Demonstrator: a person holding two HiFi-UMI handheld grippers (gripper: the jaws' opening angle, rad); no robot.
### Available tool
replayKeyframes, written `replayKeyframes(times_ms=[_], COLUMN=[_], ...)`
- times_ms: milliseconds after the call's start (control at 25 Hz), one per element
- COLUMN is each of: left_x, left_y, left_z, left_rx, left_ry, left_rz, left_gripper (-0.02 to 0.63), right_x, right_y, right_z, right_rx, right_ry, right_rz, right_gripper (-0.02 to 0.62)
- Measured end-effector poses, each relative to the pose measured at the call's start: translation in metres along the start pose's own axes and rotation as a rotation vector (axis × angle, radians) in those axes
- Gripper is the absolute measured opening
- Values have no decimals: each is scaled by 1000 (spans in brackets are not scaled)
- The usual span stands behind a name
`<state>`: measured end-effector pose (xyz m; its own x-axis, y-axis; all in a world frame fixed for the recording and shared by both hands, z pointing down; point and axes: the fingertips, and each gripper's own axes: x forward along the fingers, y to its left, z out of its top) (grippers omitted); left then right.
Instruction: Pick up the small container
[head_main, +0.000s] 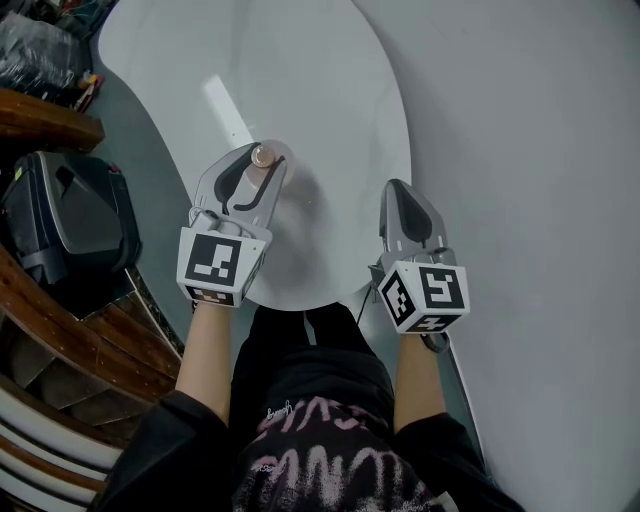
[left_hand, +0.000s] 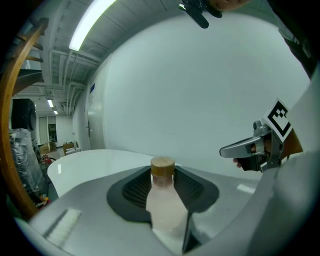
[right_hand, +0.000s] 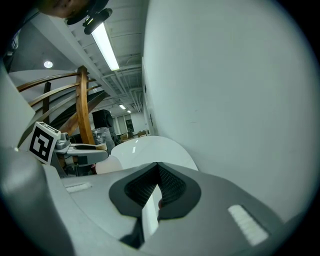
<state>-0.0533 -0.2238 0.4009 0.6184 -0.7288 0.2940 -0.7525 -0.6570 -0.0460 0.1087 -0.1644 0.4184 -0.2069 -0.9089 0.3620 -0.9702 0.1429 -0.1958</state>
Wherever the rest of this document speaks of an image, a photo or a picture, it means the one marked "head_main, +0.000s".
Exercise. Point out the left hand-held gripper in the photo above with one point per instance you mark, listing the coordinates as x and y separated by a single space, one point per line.
212 260

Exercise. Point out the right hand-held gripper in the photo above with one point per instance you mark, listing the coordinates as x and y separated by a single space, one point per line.
440 290

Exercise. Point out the person's left forearm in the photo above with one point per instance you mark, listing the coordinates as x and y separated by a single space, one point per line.
207 360

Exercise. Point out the person's right forearm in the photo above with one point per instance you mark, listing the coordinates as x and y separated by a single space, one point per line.
417 380

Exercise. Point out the white kidney-shaped table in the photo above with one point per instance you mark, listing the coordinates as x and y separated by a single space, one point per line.
310 75

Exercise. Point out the black machine case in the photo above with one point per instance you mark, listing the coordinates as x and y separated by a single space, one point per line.
70 215

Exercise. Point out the black trousers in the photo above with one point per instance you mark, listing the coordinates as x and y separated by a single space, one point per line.
300 360

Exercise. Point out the small tools on floor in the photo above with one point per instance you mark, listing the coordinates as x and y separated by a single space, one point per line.
90 92

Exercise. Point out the plastic-wrapped stack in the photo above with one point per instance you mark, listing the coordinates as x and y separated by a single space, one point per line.
35 60

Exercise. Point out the black shirt with pink print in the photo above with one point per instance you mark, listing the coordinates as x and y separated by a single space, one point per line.
320 470

